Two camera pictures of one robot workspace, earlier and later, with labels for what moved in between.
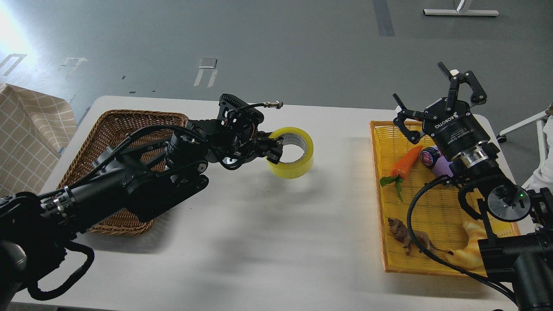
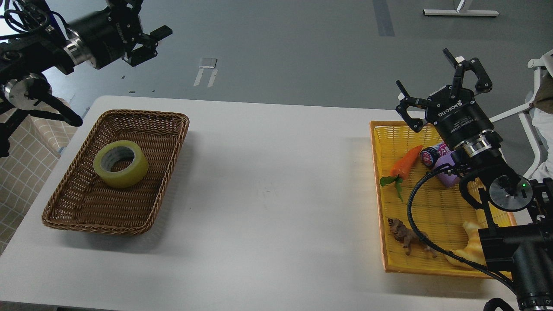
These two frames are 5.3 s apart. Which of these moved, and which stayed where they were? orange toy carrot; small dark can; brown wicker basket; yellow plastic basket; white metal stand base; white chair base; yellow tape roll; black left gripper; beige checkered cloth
Moved: black left gripper; yellow tape roll; white chair base
Stayed: yellow plastic basket; orange toy carrot; white metal stand base; small dark can; brown wicker basket; beige checkered cloth
